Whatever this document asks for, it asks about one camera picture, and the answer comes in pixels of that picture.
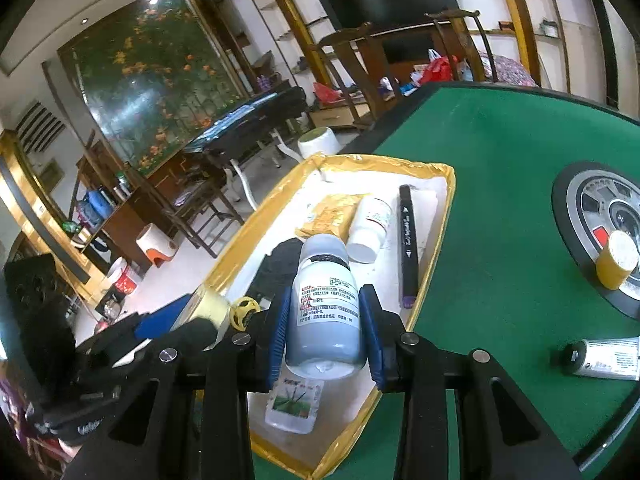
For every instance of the orange white plastic stool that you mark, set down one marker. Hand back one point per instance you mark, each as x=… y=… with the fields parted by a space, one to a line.
x=157 y=245

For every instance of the white bottle with dark collar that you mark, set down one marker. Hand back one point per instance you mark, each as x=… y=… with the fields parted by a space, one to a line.
x=327 y=310

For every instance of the gold box with white lining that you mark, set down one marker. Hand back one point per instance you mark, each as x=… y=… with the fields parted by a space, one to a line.
x=427 y=195

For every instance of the red white bucket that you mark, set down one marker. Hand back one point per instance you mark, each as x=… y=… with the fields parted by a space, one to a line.
x=125 y=282

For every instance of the round white green stool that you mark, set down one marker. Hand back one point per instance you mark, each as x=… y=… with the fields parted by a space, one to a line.
x=319 y=142

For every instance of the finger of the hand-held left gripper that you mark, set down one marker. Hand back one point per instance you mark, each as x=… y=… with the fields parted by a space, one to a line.
x=150 y=324
x=195 y=335

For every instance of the gold framed wall shelf unit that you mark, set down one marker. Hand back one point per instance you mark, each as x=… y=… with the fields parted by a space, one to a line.
x=512 y=10

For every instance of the large flower painting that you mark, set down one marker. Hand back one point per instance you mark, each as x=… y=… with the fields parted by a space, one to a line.
x=160 y=85

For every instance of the black object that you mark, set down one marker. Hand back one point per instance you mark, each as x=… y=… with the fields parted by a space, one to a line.
x=277 y=265

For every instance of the small red plastic bag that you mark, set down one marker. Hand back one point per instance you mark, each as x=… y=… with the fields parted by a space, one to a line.
x=323 y=94

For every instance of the gold cloth pouch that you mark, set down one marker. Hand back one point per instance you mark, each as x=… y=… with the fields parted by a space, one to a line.
x=327 y=215

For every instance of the cream yellow plastic case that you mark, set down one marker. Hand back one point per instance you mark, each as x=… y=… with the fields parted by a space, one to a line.
x=210 y=305

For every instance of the dark wooden chair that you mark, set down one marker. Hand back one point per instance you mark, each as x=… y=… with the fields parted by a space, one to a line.
x=352 y=60

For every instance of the blue bag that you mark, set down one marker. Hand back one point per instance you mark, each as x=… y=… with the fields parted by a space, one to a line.
x=95 y=207

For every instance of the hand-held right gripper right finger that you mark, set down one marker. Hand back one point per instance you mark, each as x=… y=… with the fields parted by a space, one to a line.
x=372 y=340

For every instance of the floral cloth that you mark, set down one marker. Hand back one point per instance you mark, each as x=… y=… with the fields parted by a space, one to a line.
x=510 y=70

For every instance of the white bottle with green leaf label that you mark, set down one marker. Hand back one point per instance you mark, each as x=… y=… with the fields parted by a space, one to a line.
x=292 y=405

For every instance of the small yellow jar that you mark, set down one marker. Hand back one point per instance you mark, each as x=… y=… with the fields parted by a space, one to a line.
x=612 y=265

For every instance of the white tube with black cap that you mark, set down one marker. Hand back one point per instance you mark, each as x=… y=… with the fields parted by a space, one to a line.
x=605 y=360

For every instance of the wooden chair with curved rail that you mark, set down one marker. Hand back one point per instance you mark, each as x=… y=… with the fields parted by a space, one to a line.
x=452 y=37

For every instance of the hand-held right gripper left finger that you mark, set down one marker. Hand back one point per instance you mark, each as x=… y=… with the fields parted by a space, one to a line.
x=277 y=340

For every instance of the round mahjong table control panel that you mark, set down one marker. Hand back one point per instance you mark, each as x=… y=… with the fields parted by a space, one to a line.
x=580 y=195

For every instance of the white bottle with red label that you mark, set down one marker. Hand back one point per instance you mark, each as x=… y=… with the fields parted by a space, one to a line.
x=370 y=225

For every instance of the black marker pen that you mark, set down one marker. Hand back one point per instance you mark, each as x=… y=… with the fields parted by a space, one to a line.
x=407 y=250

